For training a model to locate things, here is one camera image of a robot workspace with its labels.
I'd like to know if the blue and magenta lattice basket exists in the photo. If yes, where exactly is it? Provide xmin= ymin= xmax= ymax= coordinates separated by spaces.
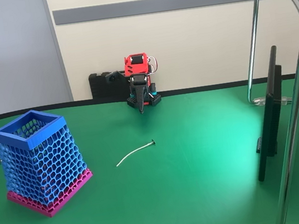
xmin=0 ymin=102 xmax=99 ymax=224

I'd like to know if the black plastic case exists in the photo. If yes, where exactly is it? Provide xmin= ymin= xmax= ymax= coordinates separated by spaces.
xmin=87 ymin=68 xmax=133 ymax=100

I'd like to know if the green table cloth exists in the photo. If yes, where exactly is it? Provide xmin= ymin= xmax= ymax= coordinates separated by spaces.
xmin=0 ymin=67 xmax=299 ymax=224

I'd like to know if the chrome tube stand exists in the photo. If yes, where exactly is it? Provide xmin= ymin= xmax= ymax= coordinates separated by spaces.
xmin=232 ymin=0 xmax=299 ymax=224

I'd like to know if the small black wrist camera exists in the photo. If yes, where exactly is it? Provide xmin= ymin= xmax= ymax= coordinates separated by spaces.
xmin=105 ymin=69 xmax=129 ymax=85

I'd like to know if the grey wall rail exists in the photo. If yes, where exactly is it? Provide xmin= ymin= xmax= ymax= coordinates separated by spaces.
xmin=52 ymin=0 xmax=260 ymax=31

